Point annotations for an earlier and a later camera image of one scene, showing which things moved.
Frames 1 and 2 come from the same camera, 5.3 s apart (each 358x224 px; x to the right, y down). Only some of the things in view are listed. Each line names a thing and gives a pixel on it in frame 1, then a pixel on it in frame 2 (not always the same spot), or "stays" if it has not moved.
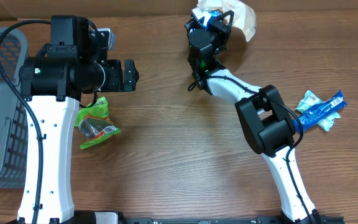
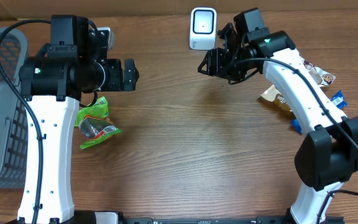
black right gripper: (220, 29) → (214, 64)
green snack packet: (93, 124) stays
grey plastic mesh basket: (4, 123) stays
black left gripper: (117, 83) stays
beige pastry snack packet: (243, 18) → (322, 78)
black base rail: (324, 218) stays
